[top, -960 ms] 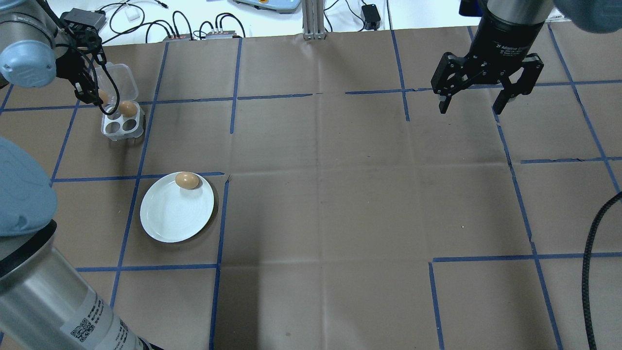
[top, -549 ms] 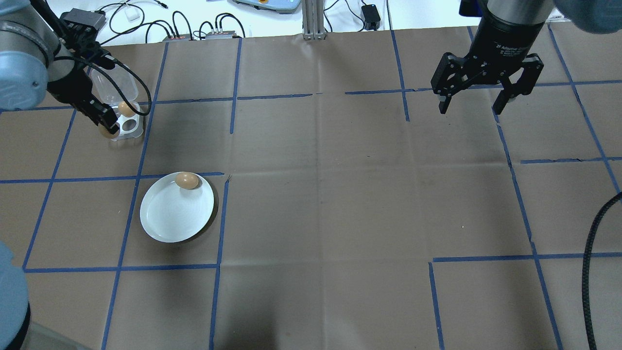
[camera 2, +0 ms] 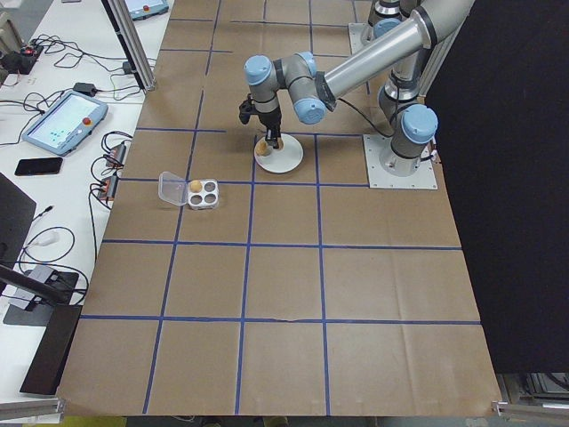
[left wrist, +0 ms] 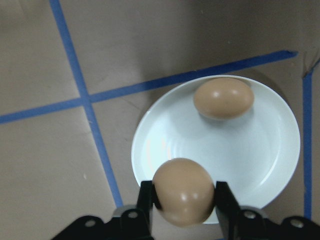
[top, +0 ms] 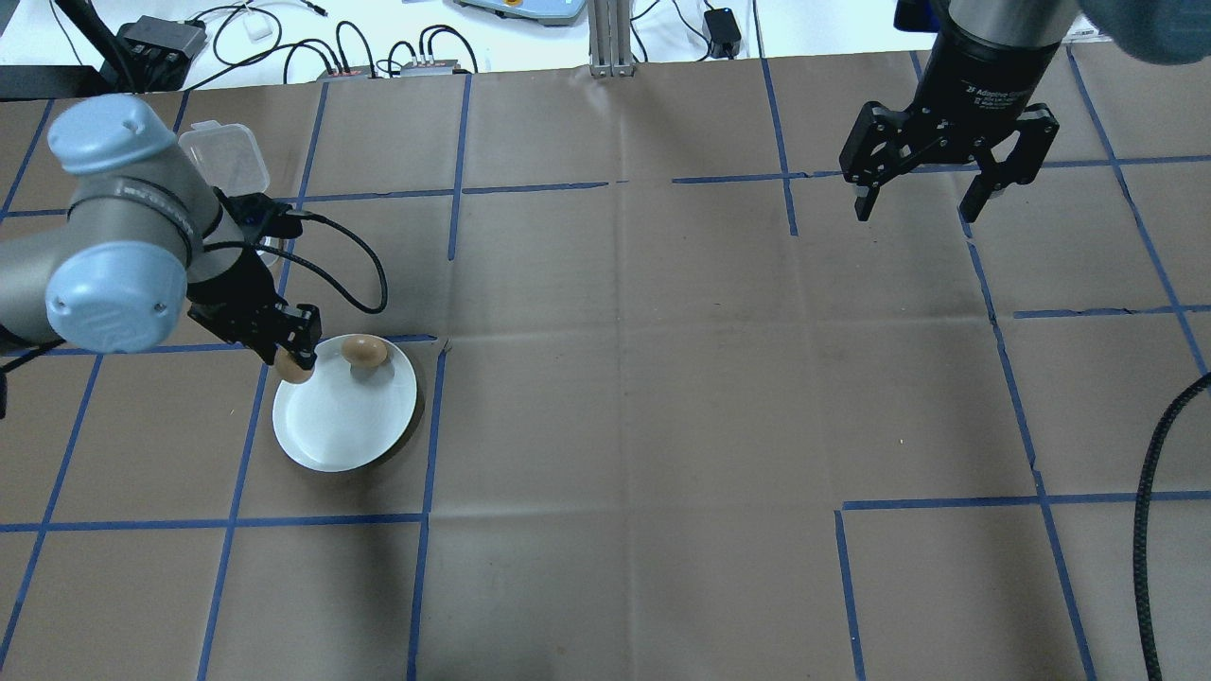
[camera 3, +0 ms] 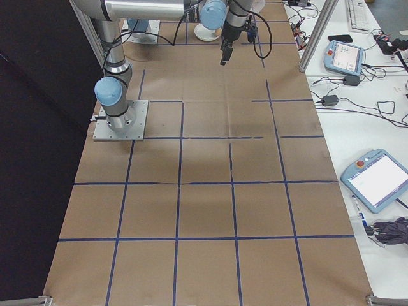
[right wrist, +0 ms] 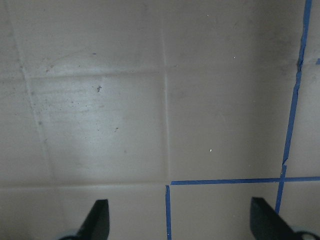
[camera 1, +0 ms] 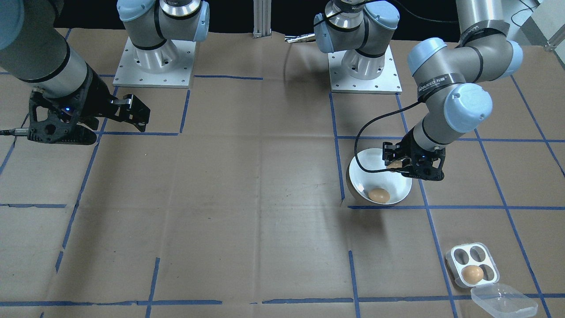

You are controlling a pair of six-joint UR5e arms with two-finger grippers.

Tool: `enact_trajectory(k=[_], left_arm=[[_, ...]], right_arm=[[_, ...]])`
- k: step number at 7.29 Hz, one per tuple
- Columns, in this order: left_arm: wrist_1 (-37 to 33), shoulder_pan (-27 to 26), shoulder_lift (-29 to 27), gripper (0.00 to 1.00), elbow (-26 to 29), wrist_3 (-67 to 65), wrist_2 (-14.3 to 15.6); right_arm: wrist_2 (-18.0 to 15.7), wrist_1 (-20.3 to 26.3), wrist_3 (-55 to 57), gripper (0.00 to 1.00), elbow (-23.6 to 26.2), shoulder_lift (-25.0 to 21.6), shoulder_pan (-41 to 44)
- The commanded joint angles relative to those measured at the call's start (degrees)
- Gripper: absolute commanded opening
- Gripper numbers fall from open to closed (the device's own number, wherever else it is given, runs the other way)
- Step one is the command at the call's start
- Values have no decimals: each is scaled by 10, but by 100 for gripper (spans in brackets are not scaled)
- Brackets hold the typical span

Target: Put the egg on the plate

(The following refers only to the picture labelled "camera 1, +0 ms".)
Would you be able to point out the clear plastic egg case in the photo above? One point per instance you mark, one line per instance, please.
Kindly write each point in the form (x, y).
(503, 300)

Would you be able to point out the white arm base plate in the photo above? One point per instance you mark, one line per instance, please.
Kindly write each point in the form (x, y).
(388, 84)
(176, 75)

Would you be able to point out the aluminium profile post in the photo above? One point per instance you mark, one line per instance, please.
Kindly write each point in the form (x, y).
(262, 17)

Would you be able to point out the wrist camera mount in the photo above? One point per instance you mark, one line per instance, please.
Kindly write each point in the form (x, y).
(48, 130)
(430, 170)

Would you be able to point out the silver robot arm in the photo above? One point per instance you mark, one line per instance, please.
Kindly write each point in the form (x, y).
(468, 106)
(44, 48)

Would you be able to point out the white round plate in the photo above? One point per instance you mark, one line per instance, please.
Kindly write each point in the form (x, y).
(375, 176)

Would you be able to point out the brown egg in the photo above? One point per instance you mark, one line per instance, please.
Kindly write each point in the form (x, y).
(472, 274)
(395, 164)
(378, 195)

